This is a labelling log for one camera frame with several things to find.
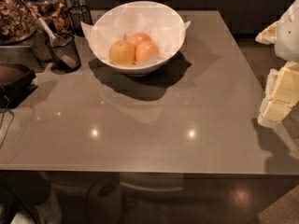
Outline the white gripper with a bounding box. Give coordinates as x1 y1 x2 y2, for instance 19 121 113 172
255 0 299 127

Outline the orange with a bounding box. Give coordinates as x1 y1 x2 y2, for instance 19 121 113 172
127 32 151 48
135 41 160 63
108 40 135 65

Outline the white paper bowl liner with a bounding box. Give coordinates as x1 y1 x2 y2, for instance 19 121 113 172
80 2 192 61

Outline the white ceramic bowl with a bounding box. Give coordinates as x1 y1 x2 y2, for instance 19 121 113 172
88 1 186 77

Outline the small black mesh cup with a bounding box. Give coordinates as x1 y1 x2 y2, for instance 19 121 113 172
68 5 93 36

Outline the black mesh cup with scoop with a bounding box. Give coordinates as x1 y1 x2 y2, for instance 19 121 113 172
45 33 81 73

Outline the metal serving scoop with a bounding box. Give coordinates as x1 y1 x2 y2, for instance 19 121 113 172
6 0 78 69

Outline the dark brown device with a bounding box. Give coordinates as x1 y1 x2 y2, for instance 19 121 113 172
0 63 36 108

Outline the large glass snack jar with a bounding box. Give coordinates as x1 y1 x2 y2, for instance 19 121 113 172
0 0 36 46

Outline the thin black cable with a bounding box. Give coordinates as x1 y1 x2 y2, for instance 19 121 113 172
0 98 16 149

